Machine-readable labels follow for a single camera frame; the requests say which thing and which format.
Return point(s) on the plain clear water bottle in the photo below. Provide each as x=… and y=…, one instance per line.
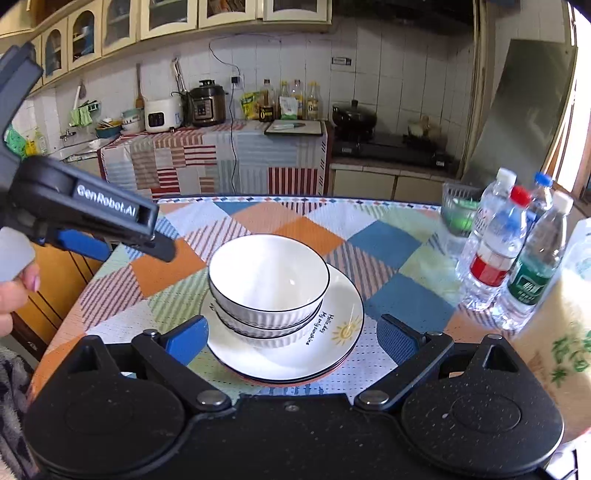
x=487, y=207

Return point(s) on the blue basin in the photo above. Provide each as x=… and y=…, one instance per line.
x=108, y=130

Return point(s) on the black range hood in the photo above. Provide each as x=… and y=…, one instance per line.
x=406, y=16

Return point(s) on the red label water bottle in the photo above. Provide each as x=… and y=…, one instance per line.
x=496, y=258

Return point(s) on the cream lower kitchen cabinet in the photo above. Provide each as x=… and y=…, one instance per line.
x=369, y=184

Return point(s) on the white rice cooker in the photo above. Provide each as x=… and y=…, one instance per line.
x=161, y=115

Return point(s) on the leopard print clothing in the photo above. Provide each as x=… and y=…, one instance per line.
x=11, y=415

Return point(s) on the yellow wooden cabinet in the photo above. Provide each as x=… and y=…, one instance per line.
x=60, y=281

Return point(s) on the black edged cutting board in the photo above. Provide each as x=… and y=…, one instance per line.
x=295, y=129

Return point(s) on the striped patchwork counter cloth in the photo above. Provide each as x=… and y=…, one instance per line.
x=207, y=161

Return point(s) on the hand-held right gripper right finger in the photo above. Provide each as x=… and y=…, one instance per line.
x=397, y=339

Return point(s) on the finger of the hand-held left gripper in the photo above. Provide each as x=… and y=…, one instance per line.
x=83, y=243
x=157, y=248

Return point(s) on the wall power socket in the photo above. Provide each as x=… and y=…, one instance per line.
x=236, y=81

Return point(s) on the yellow oil bottle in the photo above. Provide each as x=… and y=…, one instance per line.
x=314, y=101
x=297, y=90

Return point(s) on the green vegetables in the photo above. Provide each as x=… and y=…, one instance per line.
x=461, y=219

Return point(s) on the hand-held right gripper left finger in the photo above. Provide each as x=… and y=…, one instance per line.
x=187, y=339

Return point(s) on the green label water bottle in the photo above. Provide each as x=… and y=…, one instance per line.
x=531, y=277

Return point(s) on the grey metal sheet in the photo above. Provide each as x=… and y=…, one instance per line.
x=517, y=124

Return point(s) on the black wok with lid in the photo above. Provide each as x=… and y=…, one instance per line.
x=353, y=115

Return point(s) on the white ribbed bowl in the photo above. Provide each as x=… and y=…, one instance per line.
x=263, y=272
x=272, y=330
x=272, y=342

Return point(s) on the window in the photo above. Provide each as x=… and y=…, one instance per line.
x=581, y=115

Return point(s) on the black pressure cooker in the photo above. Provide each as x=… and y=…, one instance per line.
x=207, y=104

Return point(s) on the green hanging cloth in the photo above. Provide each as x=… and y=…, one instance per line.
x=81, y=116

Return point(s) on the metal faucet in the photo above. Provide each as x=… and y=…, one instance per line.
x=68, y=134

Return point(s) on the wooden spatula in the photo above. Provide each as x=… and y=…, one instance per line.
x=139, y=92

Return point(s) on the dark sauce bottle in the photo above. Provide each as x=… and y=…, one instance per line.
x=266, y=104

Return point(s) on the stack of pale bowls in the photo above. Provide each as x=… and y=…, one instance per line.
x=133, y=121

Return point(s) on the person's left hand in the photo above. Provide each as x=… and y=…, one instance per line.
x=14, y=300

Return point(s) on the white green food packet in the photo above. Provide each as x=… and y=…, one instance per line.
x=288, y=108

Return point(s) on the black gas stove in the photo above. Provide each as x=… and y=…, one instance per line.
x=388, y=147

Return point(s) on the blue cap water bottle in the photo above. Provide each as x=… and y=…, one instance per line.
x=541, y=194

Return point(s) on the white sun print plate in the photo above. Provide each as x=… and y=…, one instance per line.
x=341, y=318
x=288, y=379

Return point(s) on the white rice bag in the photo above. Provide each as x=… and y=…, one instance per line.
x=558, y=346

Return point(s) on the cream wall cupboards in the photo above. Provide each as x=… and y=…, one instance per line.
x=138, y=23

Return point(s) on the green sponge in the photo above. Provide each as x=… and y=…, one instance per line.
x=14, y=141

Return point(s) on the pot with food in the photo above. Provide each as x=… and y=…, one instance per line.
x=422, y=129

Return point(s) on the yellow green food packet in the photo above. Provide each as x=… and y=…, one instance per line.
x=249, y=106

